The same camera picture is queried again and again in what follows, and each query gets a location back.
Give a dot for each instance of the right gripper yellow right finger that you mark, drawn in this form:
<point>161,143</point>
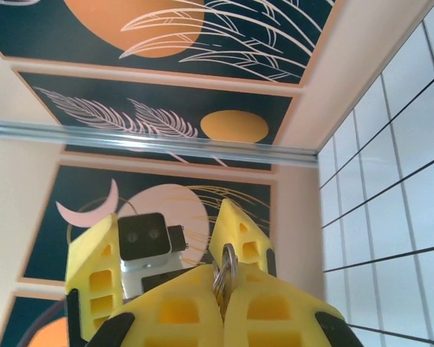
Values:
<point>275,311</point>

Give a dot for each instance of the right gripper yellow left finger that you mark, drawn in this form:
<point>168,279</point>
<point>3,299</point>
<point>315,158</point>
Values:
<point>173,307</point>

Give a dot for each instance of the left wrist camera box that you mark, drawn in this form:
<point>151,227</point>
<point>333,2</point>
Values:
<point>144,236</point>

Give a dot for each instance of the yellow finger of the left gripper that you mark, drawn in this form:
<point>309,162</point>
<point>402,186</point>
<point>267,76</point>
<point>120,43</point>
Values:
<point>94,260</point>
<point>251,242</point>

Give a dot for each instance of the aluminium frame post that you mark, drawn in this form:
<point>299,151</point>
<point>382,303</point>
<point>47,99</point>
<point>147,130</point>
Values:
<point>148,142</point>

